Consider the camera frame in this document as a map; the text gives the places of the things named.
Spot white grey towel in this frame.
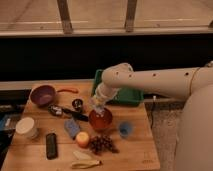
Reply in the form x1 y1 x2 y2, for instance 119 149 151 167
94 106 105 117

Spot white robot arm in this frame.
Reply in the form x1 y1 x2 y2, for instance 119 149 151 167
91 63 213 171

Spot blue plastic cup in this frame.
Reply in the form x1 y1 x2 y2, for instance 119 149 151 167
118 121 133 138

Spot white paper cup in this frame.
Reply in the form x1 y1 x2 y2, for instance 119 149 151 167
15 117 38 139

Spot red-brown bowl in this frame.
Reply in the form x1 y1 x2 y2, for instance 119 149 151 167
89 108 113 131

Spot green plastic tray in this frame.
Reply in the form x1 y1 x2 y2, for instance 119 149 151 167
91 69 144 107

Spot blue sponge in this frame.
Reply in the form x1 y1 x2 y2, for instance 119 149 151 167
64 119 80 139

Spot bunch of dark grapes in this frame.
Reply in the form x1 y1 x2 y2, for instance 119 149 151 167
89 135 119 155

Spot purple bowl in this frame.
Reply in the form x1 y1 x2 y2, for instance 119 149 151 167
30 85 56 107

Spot pale wedge slice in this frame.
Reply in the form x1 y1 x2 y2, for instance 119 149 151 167
73 151 91 160

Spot black remote control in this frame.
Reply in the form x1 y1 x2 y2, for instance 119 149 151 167
46 133 58 160

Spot yellow banana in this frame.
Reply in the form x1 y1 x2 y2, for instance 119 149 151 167
71 160 102 169

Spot black handled kitchen tool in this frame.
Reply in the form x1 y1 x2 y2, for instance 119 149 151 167
48 105 89 122

